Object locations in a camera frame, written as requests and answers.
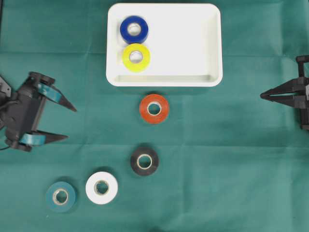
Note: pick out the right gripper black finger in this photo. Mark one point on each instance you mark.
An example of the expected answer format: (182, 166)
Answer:
(291, 86)
(294, 101)

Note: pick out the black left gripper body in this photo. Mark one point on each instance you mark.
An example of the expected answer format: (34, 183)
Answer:
(22, 111)

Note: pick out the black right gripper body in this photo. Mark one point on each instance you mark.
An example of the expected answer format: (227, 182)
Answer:
(304, 113)

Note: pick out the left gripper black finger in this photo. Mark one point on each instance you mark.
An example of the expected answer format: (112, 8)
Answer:
(55, 95)
(39, 138)

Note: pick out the white tape roll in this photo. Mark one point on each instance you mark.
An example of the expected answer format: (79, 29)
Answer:
(101, 188)

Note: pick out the yellow tape roll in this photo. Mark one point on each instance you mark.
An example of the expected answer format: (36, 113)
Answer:
(136, 57)

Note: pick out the blue tape roll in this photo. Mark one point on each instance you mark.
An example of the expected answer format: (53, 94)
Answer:
(134, 29)

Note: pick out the black tape roll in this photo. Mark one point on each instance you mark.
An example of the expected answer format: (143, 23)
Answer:
(144, 161)

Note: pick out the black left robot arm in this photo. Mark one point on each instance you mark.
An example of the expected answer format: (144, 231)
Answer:
(5, 95)

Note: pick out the teal tape roll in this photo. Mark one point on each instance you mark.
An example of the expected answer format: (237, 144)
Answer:
(60, 197)

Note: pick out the red tape roll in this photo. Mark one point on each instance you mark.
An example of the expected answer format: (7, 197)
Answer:
(154, 109)

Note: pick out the white rectangular plastic case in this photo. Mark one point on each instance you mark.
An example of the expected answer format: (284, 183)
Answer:
(184, 41)

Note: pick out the green table cloth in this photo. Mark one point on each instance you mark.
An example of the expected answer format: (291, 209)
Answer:
(229, 161)

